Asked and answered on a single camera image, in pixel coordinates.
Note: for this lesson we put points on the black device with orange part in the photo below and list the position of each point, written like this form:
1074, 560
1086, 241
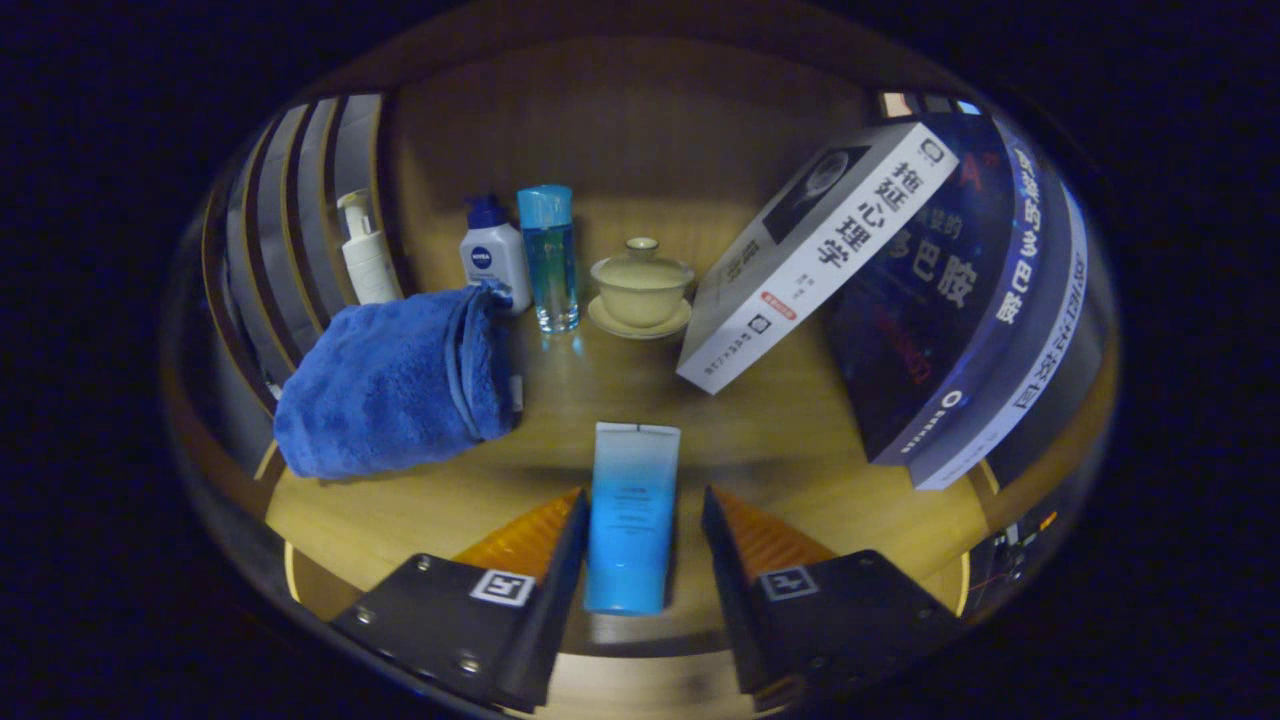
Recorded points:
1046, 521

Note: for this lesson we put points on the dark blue book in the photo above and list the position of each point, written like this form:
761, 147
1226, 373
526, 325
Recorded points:
930, 300

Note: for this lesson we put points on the beige lidded teacup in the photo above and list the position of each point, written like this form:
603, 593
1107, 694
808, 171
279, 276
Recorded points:
640, 290

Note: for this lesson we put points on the white lotion bottle blue cap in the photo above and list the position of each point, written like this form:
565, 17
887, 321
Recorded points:
495, 255

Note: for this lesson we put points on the white book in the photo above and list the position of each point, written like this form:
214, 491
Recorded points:
800, 270

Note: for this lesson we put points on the beige saucer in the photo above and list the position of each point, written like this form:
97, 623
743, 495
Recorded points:
640, 332

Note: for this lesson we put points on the wooden countertop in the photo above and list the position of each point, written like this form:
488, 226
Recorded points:
700, 440

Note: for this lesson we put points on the white pump bottle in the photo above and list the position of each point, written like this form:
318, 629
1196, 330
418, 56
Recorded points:
368, 265

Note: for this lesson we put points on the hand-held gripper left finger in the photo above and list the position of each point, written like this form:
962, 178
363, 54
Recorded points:
555, 610

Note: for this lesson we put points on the blue cosmetic tube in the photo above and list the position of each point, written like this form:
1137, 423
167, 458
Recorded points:
630, 520

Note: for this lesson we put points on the clear blue bottle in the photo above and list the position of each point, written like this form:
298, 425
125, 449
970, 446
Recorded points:
548, 260

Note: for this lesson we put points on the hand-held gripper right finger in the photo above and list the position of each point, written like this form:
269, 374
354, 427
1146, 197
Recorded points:
735, 610

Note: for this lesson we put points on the light grey book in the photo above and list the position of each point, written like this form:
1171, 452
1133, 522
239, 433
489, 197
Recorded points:
1040, 370

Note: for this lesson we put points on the wooden cabinet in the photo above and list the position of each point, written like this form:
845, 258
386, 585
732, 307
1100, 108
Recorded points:
640, 120

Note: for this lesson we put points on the blue rolled towel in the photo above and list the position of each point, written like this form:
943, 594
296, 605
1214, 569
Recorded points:
390, 385

